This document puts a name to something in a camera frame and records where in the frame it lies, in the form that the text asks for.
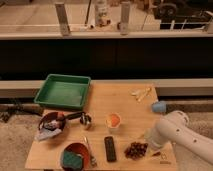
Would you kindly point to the blue plastic cup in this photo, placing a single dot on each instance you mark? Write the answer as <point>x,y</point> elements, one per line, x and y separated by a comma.
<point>159,107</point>

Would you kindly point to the dark red grape bunch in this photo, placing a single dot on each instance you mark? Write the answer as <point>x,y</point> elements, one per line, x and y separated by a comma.
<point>136,150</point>

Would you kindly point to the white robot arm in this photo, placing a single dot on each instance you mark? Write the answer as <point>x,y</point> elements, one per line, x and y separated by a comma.
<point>172,127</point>

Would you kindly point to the pale yellow wooden pieces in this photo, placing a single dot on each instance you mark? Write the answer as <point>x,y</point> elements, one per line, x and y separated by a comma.
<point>141,94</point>

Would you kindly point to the orange-filled white cup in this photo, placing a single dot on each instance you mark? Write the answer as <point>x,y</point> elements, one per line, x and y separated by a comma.
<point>113,121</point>

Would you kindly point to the small metal cup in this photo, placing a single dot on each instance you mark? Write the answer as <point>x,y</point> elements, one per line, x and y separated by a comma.
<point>85,120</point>

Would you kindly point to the green plastic tray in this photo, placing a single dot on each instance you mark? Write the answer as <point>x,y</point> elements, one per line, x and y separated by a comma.
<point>63,91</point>

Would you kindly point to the black remote control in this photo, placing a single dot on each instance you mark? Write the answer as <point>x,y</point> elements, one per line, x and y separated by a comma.
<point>110,149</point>

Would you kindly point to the red bowl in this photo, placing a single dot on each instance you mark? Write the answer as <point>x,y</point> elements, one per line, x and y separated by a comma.
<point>80,149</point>

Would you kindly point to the metal spoon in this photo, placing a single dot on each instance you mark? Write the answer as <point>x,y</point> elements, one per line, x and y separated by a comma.
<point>93,161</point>

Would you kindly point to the white crumpled cloth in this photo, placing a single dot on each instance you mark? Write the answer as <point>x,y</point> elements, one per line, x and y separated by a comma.
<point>46,134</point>

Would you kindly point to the green sponge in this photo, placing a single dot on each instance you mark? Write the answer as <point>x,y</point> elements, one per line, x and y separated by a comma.
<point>72,160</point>

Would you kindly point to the right grey metal post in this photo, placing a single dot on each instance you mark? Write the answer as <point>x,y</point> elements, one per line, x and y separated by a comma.
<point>124,22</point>

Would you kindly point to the grey metal post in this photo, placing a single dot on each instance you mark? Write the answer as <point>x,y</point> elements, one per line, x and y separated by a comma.
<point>124,22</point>
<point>62,19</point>

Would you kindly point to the left grey metal post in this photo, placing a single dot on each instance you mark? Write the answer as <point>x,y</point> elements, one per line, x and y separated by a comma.
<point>62,19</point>

